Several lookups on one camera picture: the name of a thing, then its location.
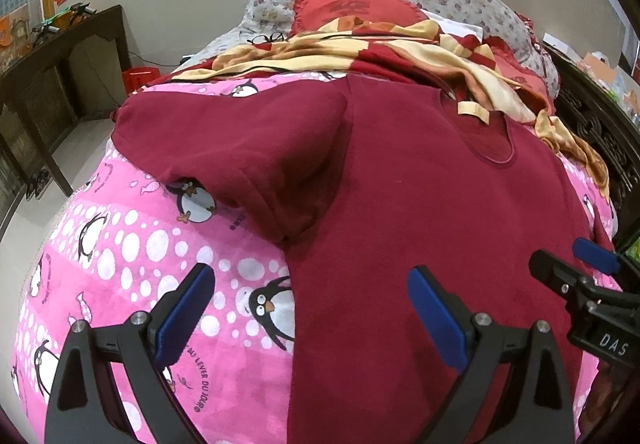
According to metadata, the dark red sweater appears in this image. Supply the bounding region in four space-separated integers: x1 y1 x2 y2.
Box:
113 74 611 443

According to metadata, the dark carved wooden headboard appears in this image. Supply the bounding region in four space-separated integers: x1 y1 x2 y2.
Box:
549 49 640 251

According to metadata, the pink penguin quilt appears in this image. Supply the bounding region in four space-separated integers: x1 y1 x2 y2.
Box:
10 73 616 443

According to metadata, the red and cream blanket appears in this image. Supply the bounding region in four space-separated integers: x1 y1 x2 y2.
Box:
170 18 610 197

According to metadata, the dark wooden desk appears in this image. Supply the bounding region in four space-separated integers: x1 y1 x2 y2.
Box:
0 4 132 205

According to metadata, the red plastic basin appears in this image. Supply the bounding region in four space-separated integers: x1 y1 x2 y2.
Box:
122 66 160 95

